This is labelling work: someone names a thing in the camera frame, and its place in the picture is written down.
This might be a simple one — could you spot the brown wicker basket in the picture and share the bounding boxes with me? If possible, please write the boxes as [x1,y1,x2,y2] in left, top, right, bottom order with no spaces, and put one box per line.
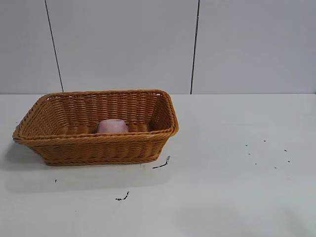
[12,89,180,166]

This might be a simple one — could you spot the pink cup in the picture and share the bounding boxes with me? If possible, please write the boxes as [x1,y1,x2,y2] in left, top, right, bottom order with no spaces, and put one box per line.
[95,118,129,134]

